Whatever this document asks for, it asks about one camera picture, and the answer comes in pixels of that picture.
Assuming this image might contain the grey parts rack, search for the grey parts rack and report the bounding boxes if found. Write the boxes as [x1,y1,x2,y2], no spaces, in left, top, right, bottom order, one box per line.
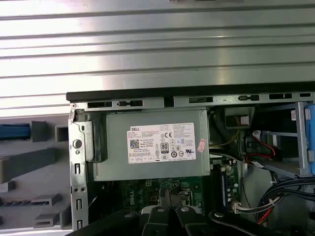
[0,119,72,231]

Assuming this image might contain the blue plastic drive latch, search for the blue plastic drive latch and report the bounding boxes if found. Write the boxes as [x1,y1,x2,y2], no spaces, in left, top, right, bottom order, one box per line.
[304,104,315,177]

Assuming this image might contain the grey Dell power supply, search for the grey Dell power supply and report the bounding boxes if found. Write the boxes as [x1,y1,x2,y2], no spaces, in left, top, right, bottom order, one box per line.
[93,109,212,183]

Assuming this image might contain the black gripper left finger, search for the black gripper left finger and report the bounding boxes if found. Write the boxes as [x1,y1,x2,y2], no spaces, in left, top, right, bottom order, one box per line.
[70,188,173,236]

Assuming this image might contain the metal optical drive cage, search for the metal optical drive cage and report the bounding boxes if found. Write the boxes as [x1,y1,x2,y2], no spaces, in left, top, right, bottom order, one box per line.
[242,102,315,180]

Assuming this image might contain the hard disk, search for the hard disk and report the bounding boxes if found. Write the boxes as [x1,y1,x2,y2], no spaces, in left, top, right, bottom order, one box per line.
[0,123,32,141]

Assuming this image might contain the black cable bundle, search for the black cable bundle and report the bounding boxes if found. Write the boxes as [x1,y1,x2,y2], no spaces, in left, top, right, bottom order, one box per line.
[255,177,315,222]

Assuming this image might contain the orange-red drive cage wires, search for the orange-red drive cage wires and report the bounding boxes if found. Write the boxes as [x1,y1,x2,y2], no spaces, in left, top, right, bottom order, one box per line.
[259,142,280,162]

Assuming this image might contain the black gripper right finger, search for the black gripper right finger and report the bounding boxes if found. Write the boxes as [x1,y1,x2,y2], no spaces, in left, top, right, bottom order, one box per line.
[169,192,272,236]

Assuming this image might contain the yellow wire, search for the yellow wire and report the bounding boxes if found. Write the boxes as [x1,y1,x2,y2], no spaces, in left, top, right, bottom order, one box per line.
[209,115,241,151]

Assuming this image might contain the RAM stick in rack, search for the RAM stick in rack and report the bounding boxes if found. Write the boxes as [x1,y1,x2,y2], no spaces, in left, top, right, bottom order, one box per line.
[0,201,32,206]

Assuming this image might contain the green motherboard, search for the green motherboard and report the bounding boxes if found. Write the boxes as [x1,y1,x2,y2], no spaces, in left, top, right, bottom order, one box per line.
[97,157,243,217]

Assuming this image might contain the black open PC case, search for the black open PC case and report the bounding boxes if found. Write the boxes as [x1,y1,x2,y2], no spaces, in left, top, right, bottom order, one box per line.
[65,90,315,236]

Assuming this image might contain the orange wire bundle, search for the orange wire bundle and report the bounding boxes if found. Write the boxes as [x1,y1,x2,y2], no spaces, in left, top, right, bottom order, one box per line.
[260,208,275,228]

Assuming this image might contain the RAM stick in motherboard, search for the RAM stick in motherboard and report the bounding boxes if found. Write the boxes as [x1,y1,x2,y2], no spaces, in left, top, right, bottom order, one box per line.
[220,169,227,209]

